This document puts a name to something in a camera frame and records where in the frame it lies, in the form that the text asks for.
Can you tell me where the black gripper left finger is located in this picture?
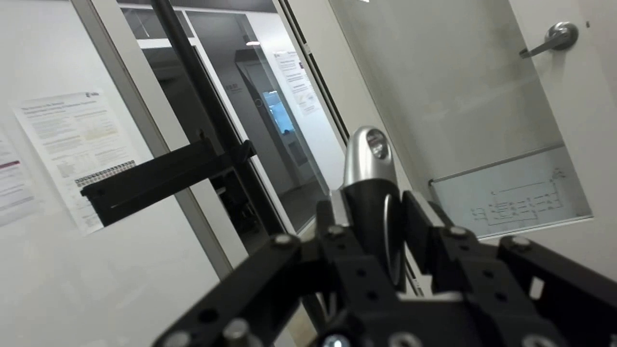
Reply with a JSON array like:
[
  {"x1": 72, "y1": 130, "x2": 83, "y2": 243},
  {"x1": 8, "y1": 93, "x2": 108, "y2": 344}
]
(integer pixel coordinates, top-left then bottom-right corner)
[{"x1": 153, "y1": 199, "x2": 388, "y2": 347}]

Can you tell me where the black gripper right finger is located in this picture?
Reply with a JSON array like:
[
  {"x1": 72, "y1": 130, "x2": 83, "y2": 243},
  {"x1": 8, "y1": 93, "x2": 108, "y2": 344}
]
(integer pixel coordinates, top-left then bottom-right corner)
[{"x1": 401, "y1": 189, "x2": 617, "y2": 347}]

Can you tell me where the large printed paper poster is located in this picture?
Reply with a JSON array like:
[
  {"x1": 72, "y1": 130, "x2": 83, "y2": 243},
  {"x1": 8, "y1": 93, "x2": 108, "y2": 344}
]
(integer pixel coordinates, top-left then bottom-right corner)
[{"x1": 14, "y1": 89, "x2": 141, "y2": 234}]

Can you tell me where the printed paper sheet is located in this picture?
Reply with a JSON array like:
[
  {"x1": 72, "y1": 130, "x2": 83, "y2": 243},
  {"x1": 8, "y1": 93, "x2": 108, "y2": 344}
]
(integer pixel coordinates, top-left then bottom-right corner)
[{"x1": 0, "y1": 128, "x2": 39, "y2": 228}]

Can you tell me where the black camera stand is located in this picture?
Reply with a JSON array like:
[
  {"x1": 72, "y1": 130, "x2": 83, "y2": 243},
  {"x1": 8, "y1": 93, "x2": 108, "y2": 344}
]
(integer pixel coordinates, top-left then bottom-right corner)
[{"x1": 79, "y1": 0, "x2": 293, "y2": 239}]

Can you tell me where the grey glass wall frame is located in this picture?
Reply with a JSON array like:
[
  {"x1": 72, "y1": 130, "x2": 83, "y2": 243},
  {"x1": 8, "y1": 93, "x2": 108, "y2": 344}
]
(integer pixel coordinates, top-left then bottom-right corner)
[{"x1": 68, "y1": 0, "x2": 236, "y2": 280}]

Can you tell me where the silver door handle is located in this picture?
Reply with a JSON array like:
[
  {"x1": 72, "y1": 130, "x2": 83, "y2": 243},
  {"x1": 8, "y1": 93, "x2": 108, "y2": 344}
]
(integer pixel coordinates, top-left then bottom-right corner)
[{"x1": 517, "y1": 20, "x2": 581, "y2": 60}]

